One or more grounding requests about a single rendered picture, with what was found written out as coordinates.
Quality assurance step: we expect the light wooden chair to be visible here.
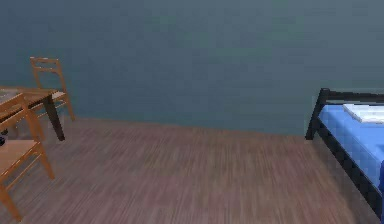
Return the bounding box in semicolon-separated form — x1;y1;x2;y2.
29;56;76;122
0;92;56;223

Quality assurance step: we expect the white pillow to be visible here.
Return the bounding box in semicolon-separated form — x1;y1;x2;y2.
342;103;384;125

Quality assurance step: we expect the brown wooden table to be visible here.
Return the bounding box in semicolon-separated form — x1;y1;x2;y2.
0;86;66;142

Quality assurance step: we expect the black bed with blue cover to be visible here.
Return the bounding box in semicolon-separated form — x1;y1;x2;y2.
304;87;384;222

